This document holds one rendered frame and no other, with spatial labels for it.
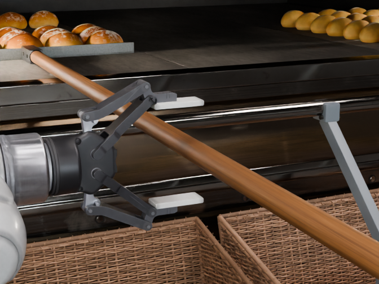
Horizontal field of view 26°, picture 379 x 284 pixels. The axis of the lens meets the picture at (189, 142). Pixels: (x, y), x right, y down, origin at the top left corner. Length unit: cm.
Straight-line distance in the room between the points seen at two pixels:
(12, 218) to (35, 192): 19
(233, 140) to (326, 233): 110
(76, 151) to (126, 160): 77
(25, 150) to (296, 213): 35
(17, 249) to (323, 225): 30
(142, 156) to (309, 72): 45
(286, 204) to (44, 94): 92
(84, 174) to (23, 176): 9
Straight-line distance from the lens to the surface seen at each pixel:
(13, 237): 82
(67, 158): 102
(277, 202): 89
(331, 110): 155
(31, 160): 101
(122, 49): 212
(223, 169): 101
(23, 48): 202
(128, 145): 180
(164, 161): 182
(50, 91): 171
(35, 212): 176
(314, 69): 197
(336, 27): 251
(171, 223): 185
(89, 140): 105
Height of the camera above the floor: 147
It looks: 14 degrees down
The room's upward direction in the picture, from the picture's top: straight up
